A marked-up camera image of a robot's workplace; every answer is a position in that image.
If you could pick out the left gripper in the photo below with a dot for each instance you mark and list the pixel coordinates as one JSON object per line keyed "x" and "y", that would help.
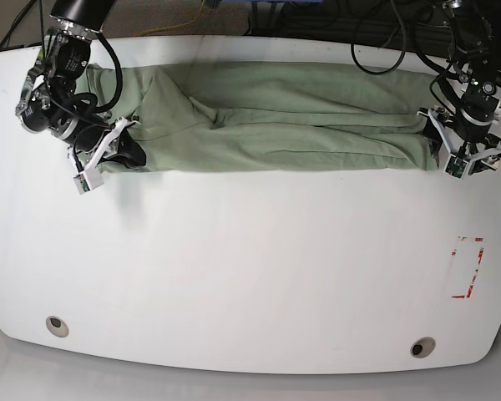
{"x": 443, "y": 128}

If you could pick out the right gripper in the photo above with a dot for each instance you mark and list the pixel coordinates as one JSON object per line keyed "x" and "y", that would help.
{"x": 117, "y": 145}

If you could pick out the green t-shirt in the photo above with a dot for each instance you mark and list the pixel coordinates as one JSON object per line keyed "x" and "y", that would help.
{"x": 258, "y": 116}

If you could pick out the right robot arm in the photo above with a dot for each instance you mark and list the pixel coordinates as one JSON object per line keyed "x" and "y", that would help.
{"x": 50, "y": 100}

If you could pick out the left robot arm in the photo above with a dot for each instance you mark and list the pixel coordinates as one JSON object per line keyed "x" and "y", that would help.
{"x": 467, "y": 89}

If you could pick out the red tape marking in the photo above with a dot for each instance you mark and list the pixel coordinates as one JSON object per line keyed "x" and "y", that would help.
{"x": 465, "y": 262}

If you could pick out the left table grommet hole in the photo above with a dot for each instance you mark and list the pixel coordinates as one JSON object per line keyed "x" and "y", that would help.
{"x": 57, "y": 327}

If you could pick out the table grommet hole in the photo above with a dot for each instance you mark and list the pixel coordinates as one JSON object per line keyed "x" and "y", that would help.
{"x": 57, "y": 327}
{"x": 423, "y": 347}

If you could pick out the right table grommet hole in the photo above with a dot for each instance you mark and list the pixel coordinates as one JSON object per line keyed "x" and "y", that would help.
{"x": 423, "y": 347}

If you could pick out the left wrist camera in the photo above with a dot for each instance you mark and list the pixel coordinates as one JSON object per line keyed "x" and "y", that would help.
{"x": 458, "y": 166}

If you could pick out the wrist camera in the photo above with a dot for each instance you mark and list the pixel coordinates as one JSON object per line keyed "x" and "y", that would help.
{"x": 88, "y": 180}
{"x": 458, "y": 166}

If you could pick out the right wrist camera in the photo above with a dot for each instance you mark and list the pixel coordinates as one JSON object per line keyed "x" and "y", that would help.
{"x": 88, "y": 180}

